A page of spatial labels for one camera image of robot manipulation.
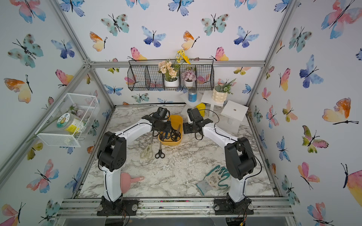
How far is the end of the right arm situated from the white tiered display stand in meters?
0.19

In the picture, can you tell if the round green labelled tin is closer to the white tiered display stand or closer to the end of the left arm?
the end of the left arm

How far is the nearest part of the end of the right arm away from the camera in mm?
681

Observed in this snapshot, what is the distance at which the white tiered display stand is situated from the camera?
932 mm

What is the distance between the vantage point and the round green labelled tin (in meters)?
0.64

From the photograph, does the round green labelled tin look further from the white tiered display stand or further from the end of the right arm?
the white tiered display stand

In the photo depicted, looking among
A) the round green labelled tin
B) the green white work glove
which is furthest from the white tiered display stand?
the round green labelled tin

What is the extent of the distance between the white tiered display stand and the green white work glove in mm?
341
